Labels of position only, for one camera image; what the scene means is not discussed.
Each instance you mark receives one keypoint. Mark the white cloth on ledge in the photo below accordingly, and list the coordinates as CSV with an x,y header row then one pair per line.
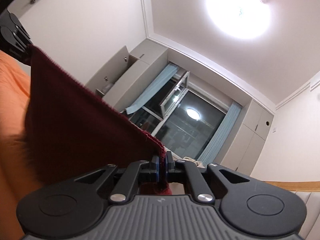
x,y
196,162

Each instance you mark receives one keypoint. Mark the orange bed duvet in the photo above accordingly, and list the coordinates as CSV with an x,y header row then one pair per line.
x,y
17,176

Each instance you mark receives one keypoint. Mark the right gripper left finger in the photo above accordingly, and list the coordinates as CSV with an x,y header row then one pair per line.
x,y
73,207

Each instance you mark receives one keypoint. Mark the left light blue curtain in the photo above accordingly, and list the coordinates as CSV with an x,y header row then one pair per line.
x,y
162,78

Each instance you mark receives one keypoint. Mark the round ceiling lamp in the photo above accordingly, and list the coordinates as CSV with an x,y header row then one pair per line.
x,y
240,19

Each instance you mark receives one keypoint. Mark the grey built-in wardrobe unit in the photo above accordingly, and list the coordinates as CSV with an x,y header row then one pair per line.
x,y
245,142

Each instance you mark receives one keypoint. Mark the right light blue curtain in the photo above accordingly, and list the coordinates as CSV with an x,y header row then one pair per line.
x,y
216,143

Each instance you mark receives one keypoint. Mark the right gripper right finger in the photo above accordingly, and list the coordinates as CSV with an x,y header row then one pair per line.
x,y
248,205

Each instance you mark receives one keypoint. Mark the window with open sash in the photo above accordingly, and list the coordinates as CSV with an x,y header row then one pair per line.
x,y
180,117

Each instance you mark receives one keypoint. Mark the dark red knit garment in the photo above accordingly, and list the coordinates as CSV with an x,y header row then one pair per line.
x,y
70,131

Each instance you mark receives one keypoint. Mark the light blue curtain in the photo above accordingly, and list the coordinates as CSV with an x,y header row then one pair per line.
x,y
216,143
162,78

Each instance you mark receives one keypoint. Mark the open wardrobe door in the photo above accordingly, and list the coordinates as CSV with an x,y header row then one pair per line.
x,y
111,71

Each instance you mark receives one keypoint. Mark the grey padded wooden headboard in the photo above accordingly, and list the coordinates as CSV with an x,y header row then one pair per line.
x,y
308,191

